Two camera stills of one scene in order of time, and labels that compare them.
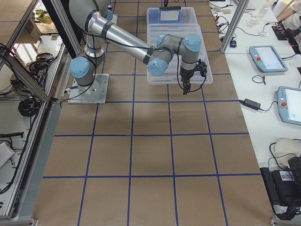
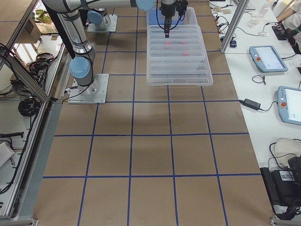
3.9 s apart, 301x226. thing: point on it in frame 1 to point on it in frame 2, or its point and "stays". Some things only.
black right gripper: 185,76 to 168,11
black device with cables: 283,187 stays
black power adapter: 251,103 stays
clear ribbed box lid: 173,75 stays
